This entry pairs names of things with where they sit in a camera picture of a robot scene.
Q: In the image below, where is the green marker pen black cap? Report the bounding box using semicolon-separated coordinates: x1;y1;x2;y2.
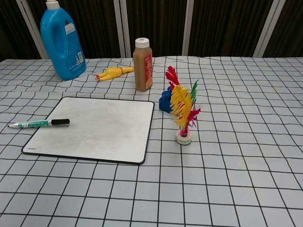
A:
8;118;71;130

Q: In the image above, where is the blue building block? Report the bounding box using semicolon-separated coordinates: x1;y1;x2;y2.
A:
159;86;177;114

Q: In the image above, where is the colourful feather shuttlecock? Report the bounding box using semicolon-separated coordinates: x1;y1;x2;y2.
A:
165;65;201;145

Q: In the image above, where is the brown juice bottle white cap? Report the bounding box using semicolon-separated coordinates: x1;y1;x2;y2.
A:
133;37;154;92

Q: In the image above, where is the white dry-erase board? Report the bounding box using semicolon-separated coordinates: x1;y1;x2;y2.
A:
21;96;155;166

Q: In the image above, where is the yellow rubber chicken toy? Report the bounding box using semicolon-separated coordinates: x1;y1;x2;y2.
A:
95;66;135;82

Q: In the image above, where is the grid-pattern tablecloth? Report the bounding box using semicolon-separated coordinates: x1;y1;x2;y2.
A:
0;56;303;227

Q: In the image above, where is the blue detergent bottle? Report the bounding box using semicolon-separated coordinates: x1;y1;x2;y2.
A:
39;0;87;81

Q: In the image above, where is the white screen frame post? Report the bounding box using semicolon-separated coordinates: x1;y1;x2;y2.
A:
113;0;132;58
15;0;50;60
181;0;195;57
252;0;283;58

